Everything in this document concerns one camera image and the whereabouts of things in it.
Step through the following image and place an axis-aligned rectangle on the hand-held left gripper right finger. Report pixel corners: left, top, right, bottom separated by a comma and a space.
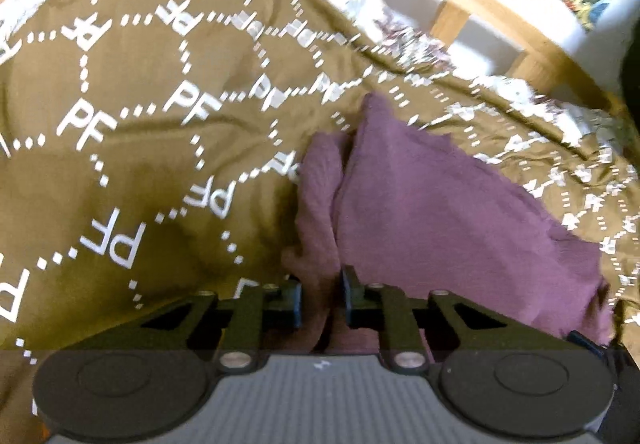
340, 265, 507, 371

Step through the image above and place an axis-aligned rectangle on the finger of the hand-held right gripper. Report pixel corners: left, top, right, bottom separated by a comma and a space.
566, 330, 608, 354

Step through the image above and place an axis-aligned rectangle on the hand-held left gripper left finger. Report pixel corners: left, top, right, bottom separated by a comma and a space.
135, 274, 305, 371

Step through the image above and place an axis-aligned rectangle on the purple cloth towel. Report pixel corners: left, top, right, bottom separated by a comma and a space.
282, 92, 618, 355

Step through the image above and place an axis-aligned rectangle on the brown patterned blanket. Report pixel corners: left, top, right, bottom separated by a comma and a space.
0, 0, 640, 425

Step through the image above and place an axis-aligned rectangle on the black cloth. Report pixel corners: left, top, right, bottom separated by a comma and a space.
617, 17, 640, 98

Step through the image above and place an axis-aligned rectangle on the wooden bed frame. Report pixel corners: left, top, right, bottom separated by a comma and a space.
0, 0, 632, 125

